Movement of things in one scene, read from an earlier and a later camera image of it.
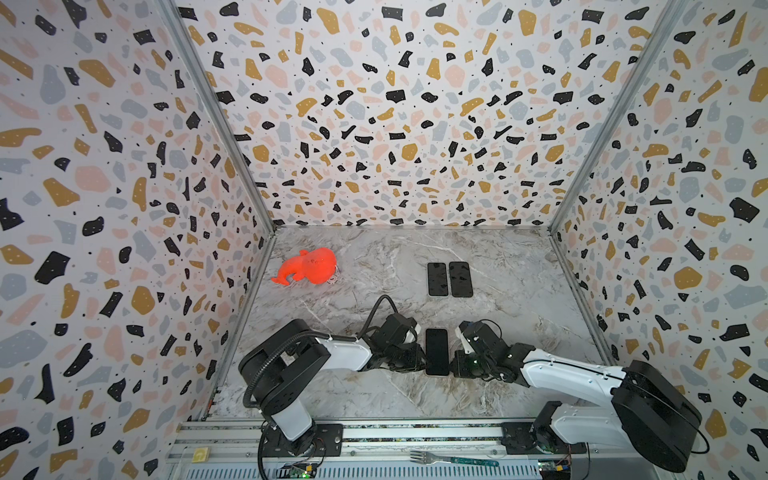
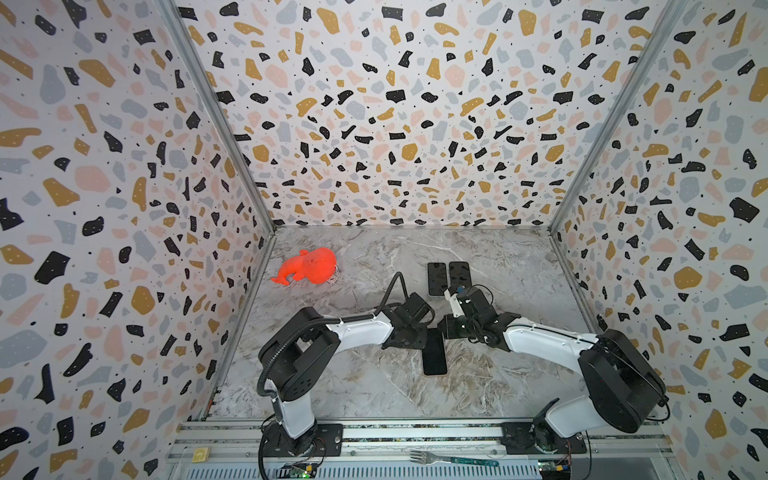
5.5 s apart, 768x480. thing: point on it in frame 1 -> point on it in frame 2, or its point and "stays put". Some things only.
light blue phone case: [437, 279] stays put
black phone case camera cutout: [460, 279] stays put
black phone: [437, 351] stays put
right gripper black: [460, 357] -> [450, 327]
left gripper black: [415, 363] -> [420, 343]
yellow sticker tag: [201, 454] stays put
